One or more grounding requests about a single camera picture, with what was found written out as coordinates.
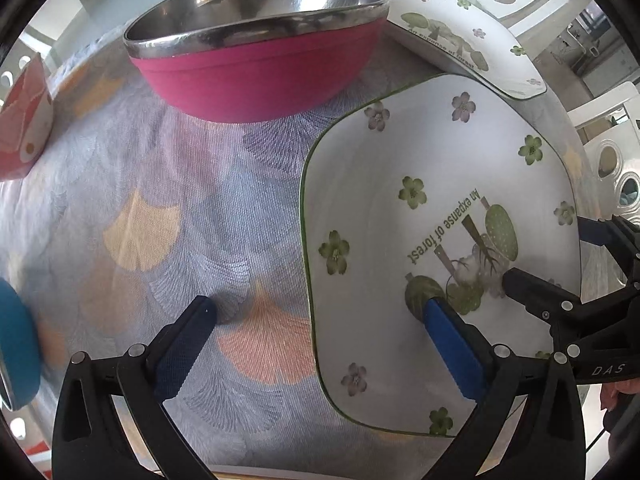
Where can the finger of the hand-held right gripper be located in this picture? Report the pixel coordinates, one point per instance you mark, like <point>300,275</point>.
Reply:
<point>595,232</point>
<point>530,290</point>

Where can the blue steel-lined bowl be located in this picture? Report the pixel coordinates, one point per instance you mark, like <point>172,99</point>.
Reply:
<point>17,345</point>

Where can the leaf-print tablecloth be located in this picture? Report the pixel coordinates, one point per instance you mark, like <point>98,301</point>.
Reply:
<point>150,185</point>

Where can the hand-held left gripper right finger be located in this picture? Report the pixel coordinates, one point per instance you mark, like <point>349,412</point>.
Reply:
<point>452,345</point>

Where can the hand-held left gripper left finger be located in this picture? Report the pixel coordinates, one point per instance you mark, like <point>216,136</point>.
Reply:
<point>185,345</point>

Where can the white floral square plate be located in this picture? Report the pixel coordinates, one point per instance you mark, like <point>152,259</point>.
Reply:
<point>450,15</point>
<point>380,240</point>

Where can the pink steel-lined bowl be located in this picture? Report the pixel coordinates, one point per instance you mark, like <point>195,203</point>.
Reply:
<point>250,80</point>

